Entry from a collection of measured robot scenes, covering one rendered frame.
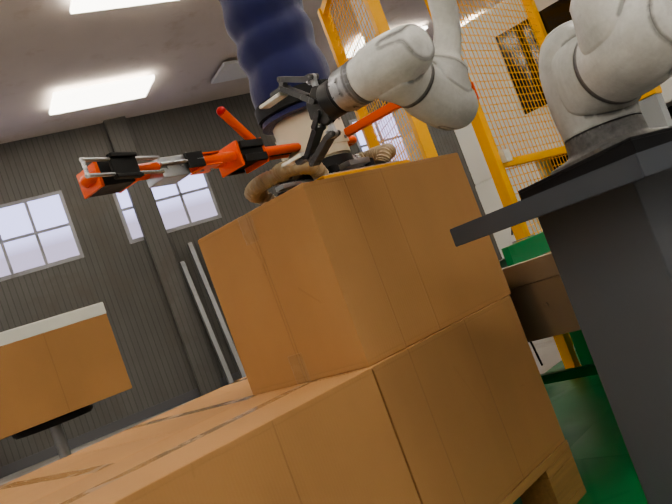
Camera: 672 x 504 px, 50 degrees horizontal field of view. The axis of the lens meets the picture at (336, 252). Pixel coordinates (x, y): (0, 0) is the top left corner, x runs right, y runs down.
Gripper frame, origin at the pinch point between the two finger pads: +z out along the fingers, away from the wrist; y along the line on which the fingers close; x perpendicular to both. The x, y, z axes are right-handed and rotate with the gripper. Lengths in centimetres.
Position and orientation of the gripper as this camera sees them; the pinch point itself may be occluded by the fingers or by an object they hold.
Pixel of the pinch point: (278, 134)
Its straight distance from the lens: 159.4
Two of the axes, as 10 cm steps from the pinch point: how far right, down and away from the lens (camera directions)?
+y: 3.5, 9.3, -0.5
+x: 6.5, -2.1, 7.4
